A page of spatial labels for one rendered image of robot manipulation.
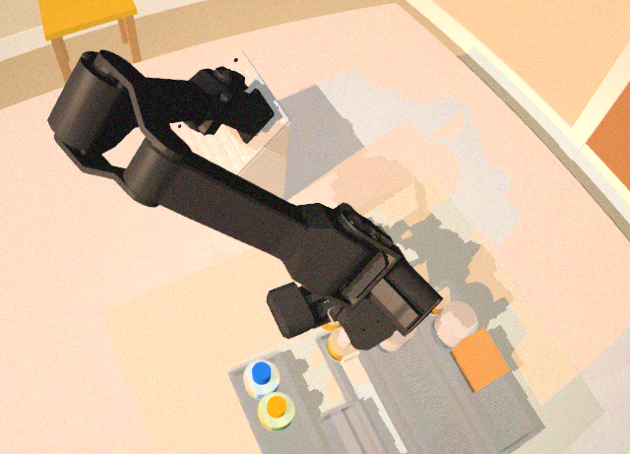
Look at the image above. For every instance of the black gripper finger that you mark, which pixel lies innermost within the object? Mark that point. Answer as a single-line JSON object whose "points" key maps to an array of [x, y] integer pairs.
{"points": [[322, 321]]}

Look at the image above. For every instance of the white jar with blue lid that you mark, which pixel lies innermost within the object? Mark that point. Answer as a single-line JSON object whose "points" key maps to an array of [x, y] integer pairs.
{"points": [[261, 377]]}

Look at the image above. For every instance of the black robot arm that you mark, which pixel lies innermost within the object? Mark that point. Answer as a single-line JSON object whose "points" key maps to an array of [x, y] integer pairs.
{"points": [[321, 248]]}

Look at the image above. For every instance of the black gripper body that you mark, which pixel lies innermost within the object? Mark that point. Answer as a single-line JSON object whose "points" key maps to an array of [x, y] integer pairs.
{"points": [[295, 312]]}

